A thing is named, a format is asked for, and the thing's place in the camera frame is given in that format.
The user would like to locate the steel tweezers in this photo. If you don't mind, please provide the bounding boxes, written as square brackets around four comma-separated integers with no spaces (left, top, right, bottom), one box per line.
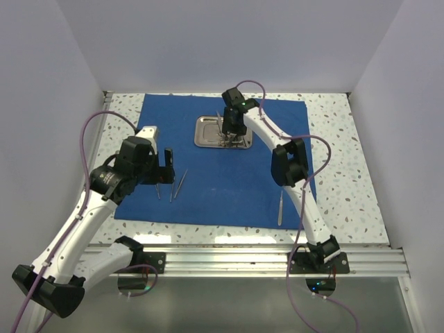
[173,169,188,199]

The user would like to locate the thin steel probe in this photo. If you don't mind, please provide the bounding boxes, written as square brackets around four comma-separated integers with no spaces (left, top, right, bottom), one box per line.
[169,181,175,203]

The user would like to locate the steel forceps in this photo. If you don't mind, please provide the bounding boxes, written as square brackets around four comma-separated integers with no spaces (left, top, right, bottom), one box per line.
[155,183,161,200]

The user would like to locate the blue surgical cloth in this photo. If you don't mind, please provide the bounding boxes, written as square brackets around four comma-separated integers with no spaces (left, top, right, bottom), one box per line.
[114,94,299,229]

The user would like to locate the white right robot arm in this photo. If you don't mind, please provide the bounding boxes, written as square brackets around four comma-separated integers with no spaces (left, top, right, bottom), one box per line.
[221,87,341,273]

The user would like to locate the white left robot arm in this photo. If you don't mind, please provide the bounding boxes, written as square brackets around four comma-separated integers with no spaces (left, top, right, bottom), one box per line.
[12,126,174,318]

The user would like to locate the steel instrument tray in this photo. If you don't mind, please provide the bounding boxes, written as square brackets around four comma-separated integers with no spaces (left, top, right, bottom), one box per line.
[194,116,253,149]

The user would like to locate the steel hemostat clamp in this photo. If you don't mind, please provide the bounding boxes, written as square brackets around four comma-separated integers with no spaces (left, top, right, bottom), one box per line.
[218,134,246,148]

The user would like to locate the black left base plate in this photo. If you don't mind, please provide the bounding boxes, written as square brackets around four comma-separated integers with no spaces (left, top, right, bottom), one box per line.
[130,251,166,274]

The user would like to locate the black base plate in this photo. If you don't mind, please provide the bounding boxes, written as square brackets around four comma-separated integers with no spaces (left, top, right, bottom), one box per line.
[130,251,166,274]
[289,251,350,275]

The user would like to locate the aluminium front rail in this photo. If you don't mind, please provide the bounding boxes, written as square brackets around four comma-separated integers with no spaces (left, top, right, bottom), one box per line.
[144,244,409,278]

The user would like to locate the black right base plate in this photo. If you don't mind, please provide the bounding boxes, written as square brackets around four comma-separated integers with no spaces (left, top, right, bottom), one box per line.
[289,251,350,275]

